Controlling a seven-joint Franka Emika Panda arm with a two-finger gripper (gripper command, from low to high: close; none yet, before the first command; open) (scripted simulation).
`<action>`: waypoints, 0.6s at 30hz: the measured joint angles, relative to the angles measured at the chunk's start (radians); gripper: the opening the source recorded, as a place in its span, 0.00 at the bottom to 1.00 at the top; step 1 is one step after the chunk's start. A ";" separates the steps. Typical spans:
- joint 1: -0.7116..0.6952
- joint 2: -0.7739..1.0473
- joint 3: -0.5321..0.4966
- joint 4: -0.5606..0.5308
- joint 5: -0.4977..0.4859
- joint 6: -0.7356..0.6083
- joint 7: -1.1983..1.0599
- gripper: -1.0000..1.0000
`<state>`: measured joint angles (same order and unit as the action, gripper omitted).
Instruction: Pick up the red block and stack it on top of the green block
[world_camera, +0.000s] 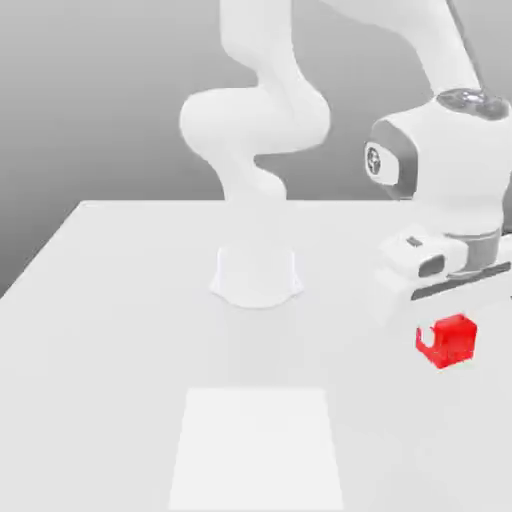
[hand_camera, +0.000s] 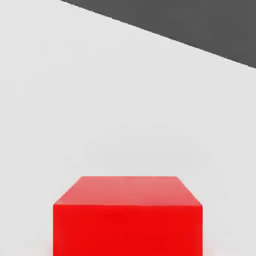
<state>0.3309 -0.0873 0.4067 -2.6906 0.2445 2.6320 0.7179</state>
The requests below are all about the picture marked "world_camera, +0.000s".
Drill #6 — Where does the small red cube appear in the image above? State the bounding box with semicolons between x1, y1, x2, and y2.
414;312;479;370

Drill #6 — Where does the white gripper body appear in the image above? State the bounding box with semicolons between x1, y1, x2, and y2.
373;260;512;327

